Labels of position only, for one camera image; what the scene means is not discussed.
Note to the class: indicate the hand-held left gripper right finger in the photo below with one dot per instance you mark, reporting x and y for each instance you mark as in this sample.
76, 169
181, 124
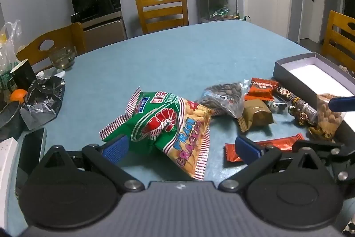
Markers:
246, 148

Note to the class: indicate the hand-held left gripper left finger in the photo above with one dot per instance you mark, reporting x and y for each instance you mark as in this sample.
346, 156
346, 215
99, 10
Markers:
115, 149

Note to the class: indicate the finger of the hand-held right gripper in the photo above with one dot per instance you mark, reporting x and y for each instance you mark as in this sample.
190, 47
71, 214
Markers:
344, 104
332, 152

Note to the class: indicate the clear bag of coated peanuts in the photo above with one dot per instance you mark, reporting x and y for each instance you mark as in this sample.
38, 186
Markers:
326, 117

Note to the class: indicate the red-orange snack bar wrapper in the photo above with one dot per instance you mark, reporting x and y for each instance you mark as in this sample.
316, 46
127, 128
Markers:
277, 144

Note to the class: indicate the brown snack packet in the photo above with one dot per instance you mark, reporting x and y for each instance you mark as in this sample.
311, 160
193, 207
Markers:
256, 113

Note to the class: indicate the gold candy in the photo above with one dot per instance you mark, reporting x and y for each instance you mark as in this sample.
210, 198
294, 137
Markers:
302, 118

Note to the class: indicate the black white candy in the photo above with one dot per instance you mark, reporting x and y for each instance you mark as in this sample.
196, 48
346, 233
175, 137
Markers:
275, 107

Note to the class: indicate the green prawn cracker bag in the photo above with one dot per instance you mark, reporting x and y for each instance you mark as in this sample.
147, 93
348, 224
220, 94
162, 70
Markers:
166, 126

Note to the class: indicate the grey cardboard box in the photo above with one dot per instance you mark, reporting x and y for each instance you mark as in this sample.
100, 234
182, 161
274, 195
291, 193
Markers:
294, 77

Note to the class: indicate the clear bag of brown seeds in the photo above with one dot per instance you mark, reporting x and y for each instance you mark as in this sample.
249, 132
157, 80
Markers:
222, 94

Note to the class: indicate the dark cartoon candy tube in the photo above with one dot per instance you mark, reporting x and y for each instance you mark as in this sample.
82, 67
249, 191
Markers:
284, 93

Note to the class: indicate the orange snack packet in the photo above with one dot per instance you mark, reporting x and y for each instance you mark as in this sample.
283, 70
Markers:
262, 87

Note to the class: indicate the wooden chair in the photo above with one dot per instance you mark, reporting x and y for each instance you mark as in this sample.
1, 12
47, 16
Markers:
162, 13
338, 37
30, 49

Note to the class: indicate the black smartphone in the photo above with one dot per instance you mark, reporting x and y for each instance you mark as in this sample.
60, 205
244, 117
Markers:
30, 159

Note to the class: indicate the black foil bag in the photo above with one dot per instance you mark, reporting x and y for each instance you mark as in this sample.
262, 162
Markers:
41, 99

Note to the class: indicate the glass bowl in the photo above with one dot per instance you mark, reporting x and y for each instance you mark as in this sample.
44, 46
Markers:
62, 59

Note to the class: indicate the orange fruit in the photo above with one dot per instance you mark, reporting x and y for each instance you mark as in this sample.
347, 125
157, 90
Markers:
18, 95

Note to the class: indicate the dark bowl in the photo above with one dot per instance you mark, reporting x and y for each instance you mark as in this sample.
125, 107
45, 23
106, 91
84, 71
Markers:
8, 120

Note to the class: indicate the black mug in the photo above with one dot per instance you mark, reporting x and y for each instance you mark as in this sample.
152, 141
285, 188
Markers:
23, 76

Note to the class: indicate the black coffee machine on cabinet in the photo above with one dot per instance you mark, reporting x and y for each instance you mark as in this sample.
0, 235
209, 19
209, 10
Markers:
97, 9

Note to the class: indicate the clear plastic bag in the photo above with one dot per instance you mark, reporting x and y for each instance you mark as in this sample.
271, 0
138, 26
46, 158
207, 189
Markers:
8, 51

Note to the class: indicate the glass cart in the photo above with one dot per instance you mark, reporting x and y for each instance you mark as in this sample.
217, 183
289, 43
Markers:
217, 5

